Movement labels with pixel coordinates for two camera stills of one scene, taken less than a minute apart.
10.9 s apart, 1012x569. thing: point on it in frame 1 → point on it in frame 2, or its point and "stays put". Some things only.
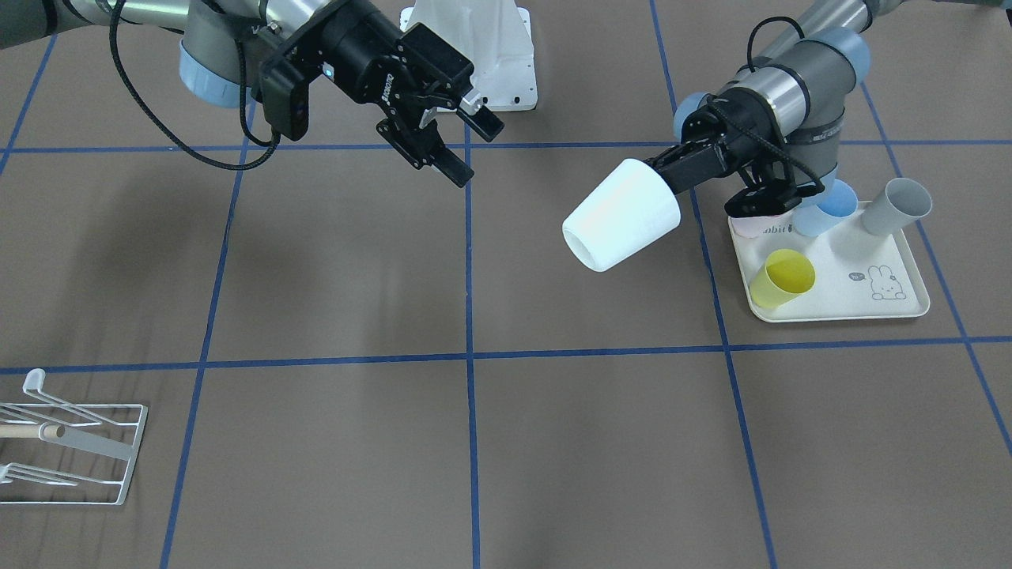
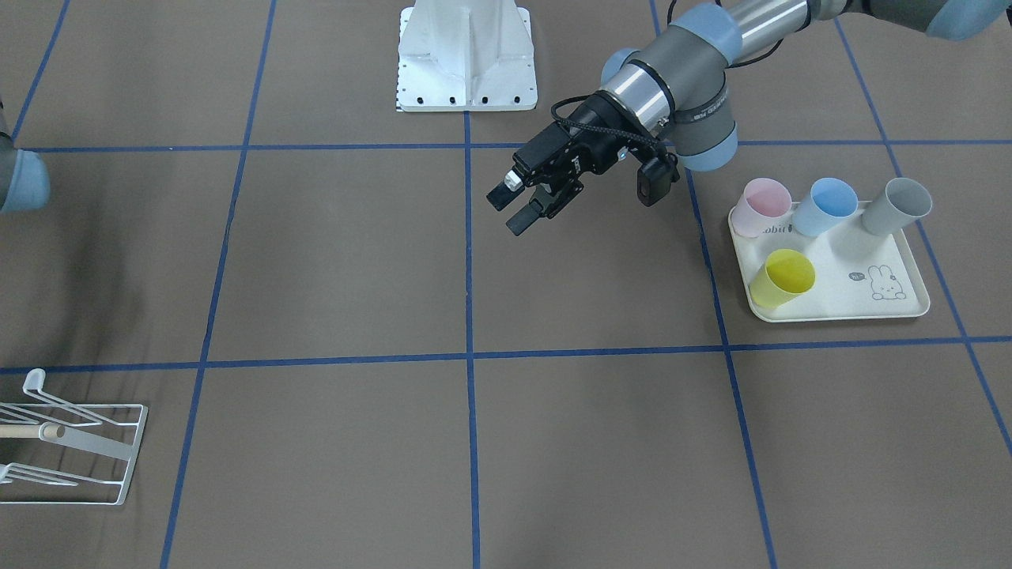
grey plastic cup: [901, 202] stays put
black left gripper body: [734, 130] → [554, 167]
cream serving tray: [858, 273] stays put
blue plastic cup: [837, 200] stays put
